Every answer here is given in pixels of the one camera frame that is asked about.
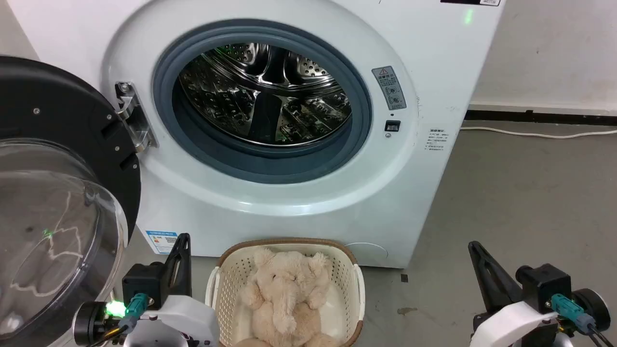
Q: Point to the round filter cover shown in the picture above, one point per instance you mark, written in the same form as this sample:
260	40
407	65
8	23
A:
368	253

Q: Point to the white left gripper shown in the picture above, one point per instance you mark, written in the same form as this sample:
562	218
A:
188	318

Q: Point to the metal door hinge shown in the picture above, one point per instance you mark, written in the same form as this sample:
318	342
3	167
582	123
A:
136	120

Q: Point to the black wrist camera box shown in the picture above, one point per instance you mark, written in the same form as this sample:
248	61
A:
142	282
542	284

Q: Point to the black door latch slot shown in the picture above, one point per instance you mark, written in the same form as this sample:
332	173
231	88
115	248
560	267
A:
392	126

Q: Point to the black washer door, glass window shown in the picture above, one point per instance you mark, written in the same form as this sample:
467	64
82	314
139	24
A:
53	101

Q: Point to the cream plastic laundry basket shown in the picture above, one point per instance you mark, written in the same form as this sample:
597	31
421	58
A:
231	289

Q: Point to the blue energy label sticker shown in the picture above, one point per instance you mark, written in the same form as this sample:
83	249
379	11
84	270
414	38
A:
161	241

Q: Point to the white front-load washing machine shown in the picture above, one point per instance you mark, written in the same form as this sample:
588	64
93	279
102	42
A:
424	202

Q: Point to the black control panel strip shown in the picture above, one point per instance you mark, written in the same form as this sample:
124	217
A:
470	2

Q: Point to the white text label sticker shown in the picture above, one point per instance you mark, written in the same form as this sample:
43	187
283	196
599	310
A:
436	140

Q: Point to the stainless steel washer drum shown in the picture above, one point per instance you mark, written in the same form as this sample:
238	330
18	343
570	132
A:
226	96

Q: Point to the black baseboard strip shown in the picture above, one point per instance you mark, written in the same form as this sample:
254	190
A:
540	118

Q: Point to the grey rubber door gasket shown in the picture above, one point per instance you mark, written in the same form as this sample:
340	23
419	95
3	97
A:
270	164

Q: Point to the grey warning sticker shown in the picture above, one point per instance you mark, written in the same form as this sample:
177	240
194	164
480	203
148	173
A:
389	89

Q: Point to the beige plush elephant toy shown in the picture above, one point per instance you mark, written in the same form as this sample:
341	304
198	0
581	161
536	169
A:
284	299

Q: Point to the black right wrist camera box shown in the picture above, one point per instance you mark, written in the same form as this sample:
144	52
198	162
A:
542	284

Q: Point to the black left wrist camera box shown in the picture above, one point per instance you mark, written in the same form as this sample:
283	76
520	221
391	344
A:
142	282

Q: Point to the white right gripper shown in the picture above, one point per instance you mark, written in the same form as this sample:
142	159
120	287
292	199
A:
516	323

